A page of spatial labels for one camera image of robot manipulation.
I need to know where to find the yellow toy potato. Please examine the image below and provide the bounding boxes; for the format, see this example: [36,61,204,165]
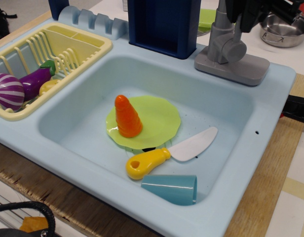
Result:
[39,79,60,96]

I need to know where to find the steel toy pot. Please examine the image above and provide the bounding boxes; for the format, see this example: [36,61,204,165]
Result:
[260,13,304,48]

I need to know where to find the yellow handled toy knife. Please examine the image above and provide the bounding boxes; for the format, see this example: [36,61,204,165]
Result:
[125,127,218,180]

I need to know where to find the orange toy carrot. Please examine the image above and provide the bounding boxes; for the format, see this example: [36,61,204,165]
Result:
[114,95,143,138]

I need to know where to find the dark blue corner post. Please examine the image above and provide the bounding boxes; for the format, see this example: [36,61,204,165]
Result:
[48,0,70,20]

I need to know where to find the light blue toy cup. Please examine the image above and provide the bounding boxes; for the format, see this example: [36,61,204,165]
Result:
[141,175,197,206]

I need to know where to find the purple striped toy onion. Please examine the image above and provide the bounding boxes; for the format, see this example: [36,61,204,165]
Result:
[0,73,25,111]

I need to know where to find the pale yellow dish rack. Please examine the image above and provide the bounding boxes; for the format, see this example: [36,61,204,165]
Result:
[0,23,113,121]

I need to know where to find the green plate in background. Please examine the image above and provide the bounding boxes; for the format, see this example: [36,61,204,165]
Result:
[197,9,216,36]

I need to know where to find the black cable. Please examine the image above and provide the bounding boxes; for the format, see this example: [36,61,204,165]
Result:
[0,201,56,237]

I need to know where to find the green toy plate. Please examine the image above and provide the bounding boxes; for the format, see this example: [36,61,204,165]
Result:
[106,95,181,150]

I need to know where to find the dark blue backsplash post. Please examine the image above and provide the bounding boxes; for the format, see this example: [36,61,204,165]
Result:
[127,0,201,59]

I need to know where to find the light blue toy sink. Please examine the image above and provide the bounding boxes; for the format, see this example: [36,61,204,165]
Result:
[0,37,296,237]

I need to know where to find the black clamp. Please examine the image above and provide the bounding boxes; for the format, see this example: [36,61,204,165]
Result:
[281,95,304,123]

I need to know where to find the orange tape piece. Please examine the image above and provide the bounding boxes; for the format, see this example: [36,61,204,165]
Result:
[19,217,48,233]

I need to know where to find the grey toy faucet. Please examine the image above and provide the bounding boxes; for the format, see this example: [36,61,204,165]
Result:
[194,2,270,86]

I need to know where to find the purple toy eggplant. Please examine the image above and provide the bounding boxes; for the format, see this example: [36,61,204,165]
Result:
[19,60,56,101]

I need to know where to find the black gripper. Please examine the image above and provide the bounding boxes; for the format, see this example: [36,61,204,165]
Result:
[218,0,304,33]

